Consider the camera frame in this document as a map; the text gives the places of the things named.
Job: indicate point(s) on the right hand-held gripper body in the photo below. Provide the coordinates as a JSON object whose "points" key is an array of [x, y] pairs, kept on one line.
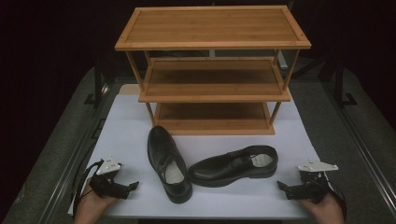
{"points": [[311, 189]]}

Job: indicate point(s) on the black metal stand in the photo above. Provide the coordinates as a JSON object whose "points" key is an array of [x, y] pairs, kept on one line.
{"points": [[339, 84], [97, 84]]}

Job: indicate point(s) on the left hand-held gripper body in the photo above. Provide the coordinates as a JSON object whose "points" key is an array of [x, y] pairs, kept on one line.
{"points": [[107, 186]]}

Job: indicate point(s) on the black leather shoe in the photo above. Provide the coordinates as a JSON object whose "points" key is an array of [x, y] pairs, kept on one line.
{"points": [[218, 168], [162, 146]]}

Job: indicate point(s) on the wooden three-tier shoe rack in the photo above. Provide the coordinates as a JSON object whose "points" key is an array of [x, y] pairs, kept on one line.
{"points": [[213, 26]]}

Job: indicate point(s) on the person's right hand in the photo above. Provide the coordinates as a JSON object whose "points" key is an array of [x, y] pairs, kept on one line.
{"points": [[328, 211]]}

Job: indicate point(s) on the metal table rail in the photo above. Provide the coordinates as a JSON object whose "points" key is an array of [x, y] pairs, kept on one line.
{"points": [[67, 174], [361, 149]]}

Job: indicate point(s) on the person's left hand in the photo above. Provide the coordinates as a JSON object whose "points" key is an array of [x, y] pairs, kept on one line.
{"points": [[90, 208]]}

